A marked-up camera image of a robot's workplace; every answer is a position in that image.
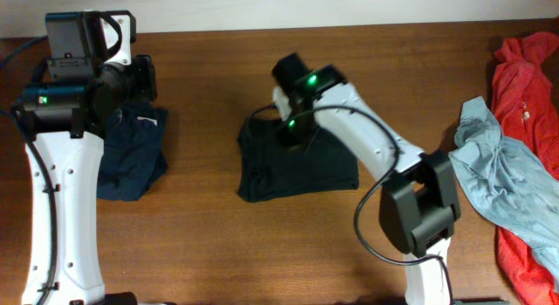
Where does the red t-shirt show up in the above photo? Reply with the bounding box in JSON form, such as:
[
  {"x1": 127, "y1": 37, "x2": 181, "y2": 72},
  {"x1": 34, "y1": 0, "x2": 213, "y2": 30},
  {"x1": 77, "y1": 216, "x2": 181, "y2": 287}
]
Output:
[{"x1": 491, "y1": 32, "x2": 558, "y2": 304}]

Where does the light blue grey garment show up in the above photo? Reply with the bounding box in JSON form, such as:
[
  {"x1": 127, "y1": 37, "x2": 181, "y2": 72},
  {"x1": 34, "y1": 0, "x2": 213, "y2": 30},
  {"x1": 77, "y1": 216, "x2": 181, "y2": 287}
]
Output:
[{"x1": 449, "y1": 97, "x2": 558, "y2": 288}]

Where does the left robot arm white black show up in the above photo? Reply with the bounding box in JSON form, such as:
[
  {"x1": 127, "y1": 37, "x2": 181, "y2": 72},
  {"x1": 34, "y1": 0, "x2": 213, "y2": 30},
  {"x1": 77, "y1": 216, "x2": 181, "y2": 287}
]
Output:
[{"x1": 10, "y1": 10, "x2": 156, "y2": 305}]

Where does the black t-shirt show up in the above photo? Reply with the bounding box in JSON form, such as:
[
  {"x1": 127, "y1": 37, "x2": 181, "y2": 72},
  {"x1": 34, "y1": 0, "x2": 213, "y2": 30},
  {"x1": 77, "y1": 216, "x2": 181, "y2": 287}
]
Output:
[{"x1": 238, "y1": 118, "x2": 359, "y2": 203}]

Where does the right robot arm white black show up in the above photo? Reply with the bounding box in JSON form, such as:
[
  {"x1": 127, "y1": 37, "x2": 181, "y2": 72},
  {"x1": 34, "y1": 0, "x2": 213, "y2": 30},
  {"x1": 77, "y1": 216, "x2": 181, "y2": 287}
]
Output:
[{"x1": 272, "y1": 53, "x2": 461, "y2": 304}]

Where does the folded navy blue garment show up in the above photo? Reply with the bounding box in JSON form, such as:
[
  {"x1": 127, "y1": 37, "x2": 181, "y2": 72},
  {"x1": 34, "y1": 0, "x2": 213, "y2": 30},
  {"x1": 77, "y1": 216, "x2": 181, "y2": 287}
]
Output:
[{"x1": 97, "y1": 102, "x2": 168, "y2": 201}]

